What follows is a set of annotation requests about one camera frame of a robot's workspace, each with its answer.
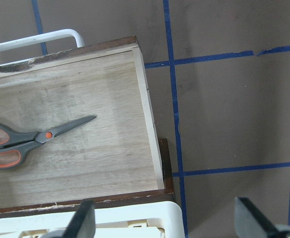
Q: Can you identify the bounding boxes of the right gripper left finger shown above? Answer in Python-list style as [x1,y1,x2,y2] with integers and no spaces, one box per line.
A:
[42,200,96,238]

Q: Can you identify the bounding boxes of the grey orange scissors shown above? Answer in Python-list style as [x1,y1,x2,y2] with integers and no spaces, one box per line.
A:
[0,116,97,170]

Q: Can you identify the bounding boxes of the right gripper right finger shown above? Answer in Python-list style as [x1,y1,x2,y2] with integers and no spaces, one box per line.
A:
[234,197,290,238]

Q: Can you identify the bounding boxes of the wooden drawer with white handle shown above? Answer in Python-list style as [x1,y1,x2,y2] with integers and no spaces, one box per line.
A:
[0,37,164,209]

